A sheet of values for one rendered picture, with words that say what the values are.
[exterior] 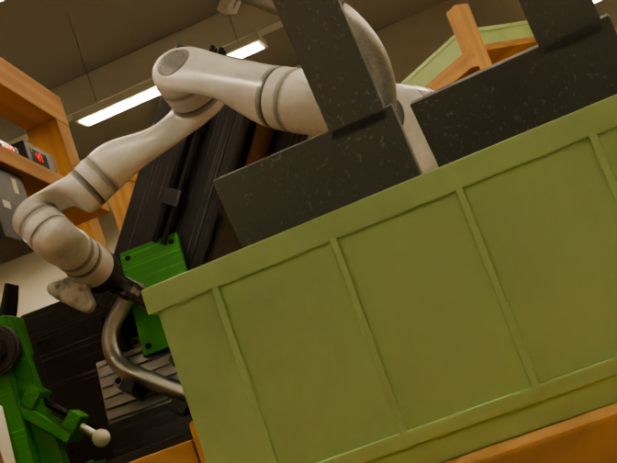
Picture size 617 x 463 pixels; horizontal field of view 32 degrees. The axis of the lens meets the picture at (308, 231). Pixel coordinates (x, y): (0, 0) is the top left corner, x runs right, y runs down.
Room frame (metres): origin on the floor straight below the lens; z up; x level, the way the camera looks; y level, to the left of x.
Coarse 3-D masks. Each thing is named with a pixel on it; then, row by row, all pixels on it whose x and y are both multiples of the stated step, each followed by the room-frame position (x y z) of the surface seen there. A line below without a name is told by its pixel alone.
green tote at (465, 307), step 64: (576, 128) 0.64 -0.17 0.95; (384, 192) 0.67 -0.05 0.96; (448, 192) 0.66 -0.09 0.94; (512, 192) 0.65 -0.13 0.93; (576, 192) 0.64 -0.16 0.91; (256, 256) 0.69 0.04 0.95; (320, 256) 0.68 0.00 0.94; (384, 256) 0.67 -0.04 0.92; (448, 256) 0.67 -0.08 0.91; (512, 256) 0.66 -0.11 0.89; (576, 256) 0.65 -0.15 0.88; (192, 320) 0.71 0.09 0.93; (256, 320) 0.70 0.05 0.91; (320, 320) 0.69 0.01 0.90; (384, 320) 0.68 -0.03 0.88; (448, 320) 0.67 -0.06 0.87; (512, 320) 0.66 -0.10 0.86; (576, 320) 0.65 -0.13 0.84; (192, 384) 0.71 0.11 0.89; (256, 384) 0.70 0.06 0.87; (320, 384) 0.69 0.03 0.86; (384, 384) 0.68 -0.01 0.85; (448, 384) 0.67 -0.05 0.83; (512, 384) 0.66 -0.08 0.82; (576, 384) 0.65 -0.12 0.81; (256, 448) 0.70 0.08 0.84; (320, 448) 0.69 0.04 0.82; (384, 448) 0.68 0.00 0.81; (448, 448) 0.68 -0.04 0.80
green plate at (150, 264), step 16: (160, 240) 1.93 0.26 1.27; (176, 240) 1.92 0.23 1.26; (128, 256) 1.93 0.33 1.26; (144, 256) 1.93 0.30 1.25; (160, 256) 1.92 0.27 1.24; (176, 256) 1.92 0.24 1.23; (128, 272) 1.93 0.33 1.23; (144, 272) 1.92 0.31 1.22; (160, 272) 1.92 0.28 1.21; (176, 272) 1.91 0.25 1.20; (144, 320) 1.90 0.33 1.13; (160, 320) 1.89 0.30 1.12; (144, 336) 1.89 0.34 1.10; (160, 336) 1.89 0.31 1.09; (144, 352) 1.89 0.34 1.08; (160, 352) 1.89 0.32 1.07
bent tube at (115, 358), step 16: (128, 304) 1.88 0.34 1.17; (112, 320) 1.87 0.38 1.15; (112, 336) 1.87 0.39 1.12; (112, 352) 1.86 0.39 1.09; (112, 368) 1.86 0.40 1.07; (128, 368) 1.85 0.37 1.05; (144, 368) 1.85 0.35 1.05; (144, 384) 1.84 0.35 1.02; (160, 384) 1.83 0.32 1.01; (176, 384) 1.83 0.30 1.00
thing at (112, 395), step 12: (132, 360) 1.91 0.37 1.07; (144, 360) 1.90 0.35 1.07; (156, 360) 1.90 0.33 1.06; (168, 360) 1.90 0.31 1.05; (108, 372) 1.91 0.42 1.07; (156, 372) 1.90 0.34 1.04; (168, 372) 1.89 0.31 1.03; (108, 384) 1.90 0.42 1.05; (108, 396) 1.90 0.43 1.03; (120, 396) 1.90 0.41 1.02; (156, 396) 1.89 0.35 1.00; (108, 408) 1.89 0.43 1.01; (120, 408) 1.89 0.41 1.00; (132, 408) 1.89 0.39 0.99; (144, 408) 1.89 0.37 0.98; (108, 420) 1.89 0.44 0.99
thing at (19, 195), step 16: (0, 176) 1.91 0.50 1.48; (16, 176) 1.98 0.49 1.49; (0, 192) 1.88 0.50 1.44; (16, 192) 1.96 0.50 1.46; (0, 208) 1.86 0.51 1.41; (16, 208) 1.94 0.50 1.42; (0, 224) 1.85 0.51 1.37; (0, 240) 1.86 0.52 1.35; (16, 240) 1.90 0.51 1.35; (0, 256) 1.96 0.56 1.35; (16, 256) 2.00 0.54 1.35
